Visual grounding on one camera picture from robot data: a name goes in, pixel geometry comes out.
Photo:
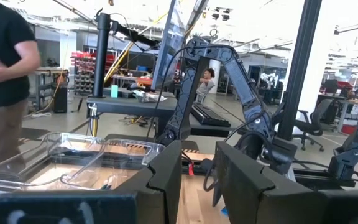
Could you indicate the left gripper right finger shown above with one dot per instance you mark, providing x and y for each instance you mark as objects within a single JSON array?
[{"x": 259, "y": 199}]

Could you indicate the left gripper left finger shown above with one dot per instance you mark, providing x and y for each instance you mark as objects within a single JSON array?
[{"x": 154, "y": 199}]

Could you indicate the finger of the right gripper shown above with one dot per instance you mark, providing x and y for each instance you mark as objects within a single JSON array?
[{"x": 217, "y": 194}]

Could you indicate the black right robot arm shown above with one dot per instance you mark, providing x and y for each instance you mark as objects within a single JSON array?
[{"x": 238, "y": 81}]

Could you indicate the blue eraser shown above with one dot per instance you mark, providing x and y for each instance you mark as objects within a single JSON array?
[{"x": 225, "y": 211}]

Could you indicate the red tag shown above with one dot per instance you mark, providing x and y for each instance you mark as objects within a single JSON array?
[{"x": 191, "y": 170}]

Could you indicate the clear plastic bin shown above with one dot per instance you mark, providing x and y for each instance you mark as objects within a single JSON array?
[
  {"x": 154, "y": 149},
  {"x": 73, "y": 140}
]

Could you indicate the black office chair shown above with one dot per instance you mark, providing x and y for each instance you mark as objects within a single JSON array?
[{"x": 317, "y": 119}]

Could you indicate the hazard striped floor mat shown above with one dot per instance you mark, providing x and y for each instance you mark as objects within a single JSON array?
[{"x": 190, "y": 145}]

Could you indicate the black keyboard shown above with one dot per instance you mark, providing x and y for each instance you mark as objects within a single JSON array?
[{"x": 210, "y": 115}]

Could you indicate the black desk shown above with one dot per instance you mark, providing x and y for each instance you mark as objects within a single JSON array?
[{"x": 129, "y": 105}]

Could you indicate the clear plastic bag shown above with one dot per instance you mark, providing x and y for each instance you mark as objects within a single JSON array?
[{"x": 149, "y": 97}]

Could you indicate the small light blue box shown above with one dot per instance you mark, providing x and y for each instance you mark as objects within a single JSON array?
[{"x": 114, "y": 91}]

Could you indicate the black computer monitor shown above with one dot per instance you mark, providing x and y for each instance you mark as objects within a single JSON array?
[{"x": 171, "y": 46}]

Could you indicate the black monitor pole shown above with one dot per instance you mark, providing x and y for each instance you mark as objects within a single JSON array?
[{"x": 101, "y": 62}]

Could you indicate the red parts shelf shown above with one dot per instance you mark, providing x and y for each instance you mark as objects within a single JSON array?
[{"x": 84, "y": 67}]

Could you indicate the black aluminium frame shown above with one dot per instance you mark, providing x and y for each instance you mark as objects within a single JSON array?
[{"x": 300, "y": 77}]

